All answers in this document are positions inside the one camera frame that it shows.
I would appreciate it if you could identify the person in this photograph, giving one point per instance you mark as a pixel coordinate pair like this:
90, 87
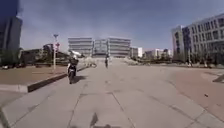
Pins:
106, 61
73, 61

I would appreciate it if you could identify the wide grey banded building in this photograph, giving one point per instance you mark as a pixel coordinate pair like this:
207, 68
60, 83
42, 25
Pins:
116, 46

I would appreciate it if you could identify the small white building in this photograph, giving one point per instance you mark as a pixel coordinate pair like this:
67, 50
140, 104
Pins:
136, 52

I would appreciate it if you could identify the grey paved plaza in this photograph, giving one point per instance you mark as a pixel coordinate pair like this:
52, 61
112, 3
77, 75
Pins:
133, 96

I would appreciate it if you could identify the motor scooter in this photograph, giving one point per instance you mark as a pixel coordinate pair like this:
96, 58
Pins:
71, 74

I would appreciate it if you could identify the low white building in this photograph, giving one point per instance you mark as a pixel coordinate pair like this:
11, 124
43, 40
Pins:
156, 53

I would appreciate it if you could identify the pole with sign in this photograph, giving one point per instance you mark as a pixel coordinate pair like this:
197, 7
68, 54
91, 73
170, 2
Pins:
54, 56

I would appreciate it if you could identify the grey stone kerb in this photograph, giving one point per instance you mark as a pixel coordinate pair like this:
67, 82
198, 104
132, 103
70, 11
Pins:
43, 83

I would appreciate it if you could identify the low brown building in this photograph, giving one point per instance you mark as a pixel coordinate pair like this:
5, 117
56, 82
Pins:
33, 55

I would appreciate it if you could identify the row of trees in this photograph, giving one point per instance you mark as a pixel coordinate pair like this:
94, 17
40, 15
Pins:
200, 57

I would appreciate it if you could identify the brown raised ground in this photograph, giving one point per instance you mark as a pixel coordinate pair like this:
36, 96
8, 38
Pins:
23, 75

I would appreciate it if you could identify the tall dark building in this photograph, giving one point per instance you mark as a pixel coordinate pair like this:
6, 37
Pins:
11, 33

